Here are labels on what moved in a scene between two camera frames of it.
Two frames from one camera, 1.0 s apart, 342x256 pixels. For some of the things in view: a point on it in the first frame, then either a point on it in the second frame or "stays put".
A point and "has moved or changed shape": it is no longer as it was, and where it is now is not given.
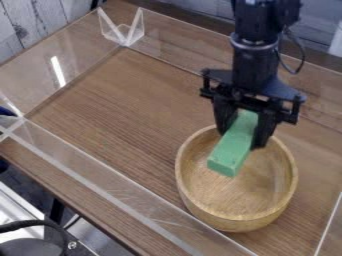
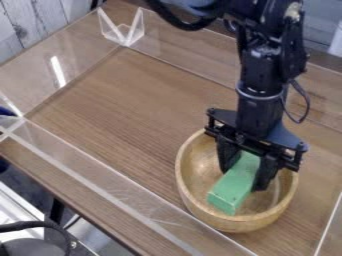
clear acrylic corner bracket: x=123 y=34 stays put
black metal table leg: x=52 y=233 stays put
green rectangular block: x=237 y=145 has moved or changed shape
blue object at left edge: x=8 y=112 stays put
